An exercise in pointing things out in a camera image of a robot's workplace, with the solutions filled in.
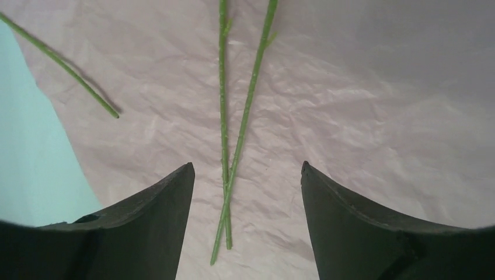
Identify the pink purple wrapping paper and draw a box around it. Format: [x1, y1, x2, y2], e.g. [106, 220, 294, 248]
[1, 1, 494, 279]

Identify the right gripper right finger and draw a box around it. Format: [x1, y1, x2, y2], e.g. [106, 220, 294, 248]
[301, 162, 494, 279]

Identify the pink fake flower stem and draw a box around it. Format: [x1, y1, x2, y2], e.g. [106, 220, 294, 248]
[210, 0, 278, 266]
[217, 0, 233, 251]

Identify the yellow fake flower stem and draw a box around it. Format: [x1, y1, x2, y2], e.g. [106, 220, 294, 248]
[1, 12, 120, 119]

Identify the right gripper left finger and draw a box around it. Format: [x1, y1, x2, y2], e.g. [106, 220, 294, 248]
[1, 163, 195, 280]

